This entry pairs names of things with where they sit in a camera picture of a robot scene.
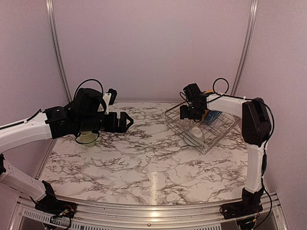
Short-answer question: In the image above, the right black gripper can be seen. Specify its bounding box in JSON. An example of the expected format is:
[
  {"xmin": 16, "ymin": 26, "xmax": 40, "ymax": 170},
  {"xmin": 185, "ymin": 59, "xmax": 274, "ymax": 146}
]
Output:
[{"xmin": 180, "ymin": 103, "xmax": 203, "ymax": 120}]

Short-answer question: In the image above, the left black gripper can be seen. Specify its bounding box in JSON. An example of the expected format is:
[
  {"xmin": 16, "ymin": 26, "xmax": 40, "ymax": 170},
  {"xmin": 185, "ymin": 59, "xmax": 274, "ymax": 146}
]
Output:
[{"xmin": 76, "ymin": 111, "xmax": 134, "ymax": 133}]

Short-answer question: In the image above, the clear drinking glass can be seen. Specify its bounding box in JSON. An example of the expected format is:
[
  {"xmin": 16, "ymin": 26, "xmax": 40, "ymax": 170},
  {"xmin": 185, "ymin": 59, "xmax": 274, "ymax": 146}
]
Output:
[{"xmin": 182, "ymin": 119, "xmax": 195, "ymax": 128}]

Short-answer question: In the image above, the blue polka dot plate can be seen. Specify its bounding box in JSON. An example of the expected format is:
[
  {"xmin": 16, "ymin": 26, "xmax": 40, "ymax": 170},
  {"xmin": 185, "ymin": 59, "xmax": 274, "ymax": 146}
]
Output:
[{"xmin": 204, "ymin": 110, "xmax": 222, "ymax": 125}]

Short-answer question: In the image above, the white green bowl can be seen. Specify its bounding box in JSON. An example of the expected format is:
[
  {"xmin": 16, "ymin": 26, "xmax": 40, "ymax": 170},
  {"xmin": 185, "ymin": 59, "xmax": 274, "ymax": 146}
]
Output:
[{"xmin": 183, "ymin": 127, "xmax": 204, "ymax": 147}]

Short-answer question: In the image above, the pale green mug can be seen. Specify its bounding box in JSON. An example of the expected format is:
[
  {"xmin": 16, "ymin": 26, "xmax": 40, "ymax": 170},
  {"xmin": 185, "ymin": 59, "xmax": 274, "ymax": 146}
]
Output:
[{"xmin": 75, "ymin": 131, "xmax": 100, "ymax": 148}]

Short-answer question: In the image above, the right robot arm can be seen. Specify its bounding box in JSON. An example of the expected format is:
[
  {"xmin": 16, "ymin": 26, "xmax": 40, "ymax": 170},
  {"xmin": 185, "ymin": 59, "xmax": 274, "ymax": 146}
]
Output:
[{"xmin": 180, "ymin": 83, "xmax": 272, "ymax": 215}]

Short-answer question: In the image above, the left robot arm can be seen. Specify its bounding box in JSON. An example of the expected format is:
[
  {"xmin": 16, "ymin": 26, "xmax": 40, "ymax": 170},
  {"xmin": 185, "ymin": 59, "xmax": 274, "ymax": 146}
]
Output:
[{"xmin": 0, "ymin": 88, "xmax": 134, "ymax": 213}]

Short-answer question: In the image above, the yellow plate middle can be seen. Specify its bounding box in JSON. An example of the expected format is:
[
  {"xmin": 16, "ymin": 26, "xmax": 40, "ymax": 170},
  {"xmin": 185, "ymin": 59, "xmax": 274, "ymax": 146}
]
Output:
[{"xmin": 201, "ymin": 110, "xmax": 209, "ymax": 121}]

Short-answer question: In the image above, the yellow plate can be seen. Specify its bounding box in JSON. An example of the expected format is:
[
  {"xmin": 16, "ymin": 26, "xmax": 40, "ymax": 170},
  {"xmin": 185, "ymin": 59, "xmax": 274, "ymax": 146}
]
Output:
[
  {"xmin": 201, "ymin": 110, "xmax": 209, "ymax": 121},
  {"xmin": 203, "ymin": 89, "xmax": 214, "ymax": 95}
]

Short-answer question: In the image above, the yellow plate rear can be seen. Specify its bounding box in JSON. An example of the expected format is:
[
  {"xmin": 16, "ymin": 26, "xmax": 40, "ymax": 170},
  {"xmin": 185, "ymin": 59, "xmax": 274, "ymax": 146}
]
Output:
[{"xmin": 203, "ymin": 89, "xmax": 214, "ymax": 95}]

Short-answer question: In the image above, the wire dish rack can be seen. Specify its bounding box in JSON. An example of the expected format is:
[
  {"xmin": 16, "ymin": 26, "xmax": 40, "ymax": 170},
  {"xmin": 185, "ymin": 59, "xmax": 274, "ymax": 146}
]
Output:
[{"xmin": 165, "ymin": 102, "xmax": 238, "ymax": 154}]

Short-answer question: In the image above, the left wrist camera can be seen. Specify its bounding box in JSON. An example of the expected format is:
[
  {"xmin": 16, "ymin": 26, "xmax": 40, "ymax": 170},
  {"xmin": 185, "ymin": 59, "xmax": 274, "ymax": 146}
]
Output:
[{"xmin": 102, "ymin": 88, "xmax": 118, "ymax": 115}]

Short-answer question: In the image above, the front aluminium rail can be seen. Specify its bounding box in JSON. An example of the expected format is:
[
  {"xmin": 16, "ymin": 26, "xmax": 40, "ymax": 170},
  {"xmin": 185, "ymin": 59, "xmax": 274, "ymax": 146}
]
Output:
[{"xmin": 14, "ymin": 195, "xmax": 288, "ymax": 230}]

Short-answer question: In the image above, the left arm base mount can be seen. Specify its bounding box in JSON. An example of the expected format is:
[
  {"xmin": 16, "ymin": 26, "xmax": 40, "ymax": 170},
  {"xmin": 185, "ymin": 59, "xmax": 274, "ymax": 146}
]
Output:
[{"xmin": 35, "ymin": 200, "xmax": 77, "ymax": 218}]

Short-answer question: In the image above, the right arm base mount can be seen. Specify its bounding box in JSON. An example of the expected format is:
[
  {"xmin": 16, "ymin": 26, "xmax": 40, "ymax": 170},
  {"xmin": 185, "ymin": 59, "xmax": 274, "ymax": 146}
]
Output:
[{"xmin": 220, "ymin": 201, "xmax": 263, "ymax": 219}]

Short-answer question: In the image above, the right aluminium frame post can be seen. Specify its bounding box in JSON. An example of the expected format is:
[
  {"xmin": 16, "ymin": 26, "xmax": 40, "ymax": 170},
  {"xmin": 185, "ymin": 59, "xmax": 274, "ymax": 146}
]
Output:
[{"xmin": 231, "ymin": 0, "xmax": 259, "ymax": 96}]

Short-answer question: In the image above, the aluminium frame post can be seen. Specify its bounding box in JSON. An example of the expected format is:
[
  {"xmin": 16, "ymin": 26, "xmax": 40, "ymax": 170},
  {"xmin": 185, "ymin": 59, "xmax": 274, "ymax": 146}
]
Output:
[
  {"xmin": 231, "ymin": 0, "xmax": 259, "ymax": 96},
  {"xmin": 46, "ymin": 0, "xmax": 72, "ymax": 102}
]

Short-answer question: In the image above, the left aluminium frame post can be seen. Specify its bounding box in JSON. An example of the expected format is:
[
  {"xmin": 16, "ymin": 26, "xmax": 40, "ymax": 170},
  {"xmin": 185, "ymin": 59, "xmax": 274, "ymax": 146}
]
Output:
[{"xmin": 46, "ymin": 0, "xmax": 72, "ymax": 102}]

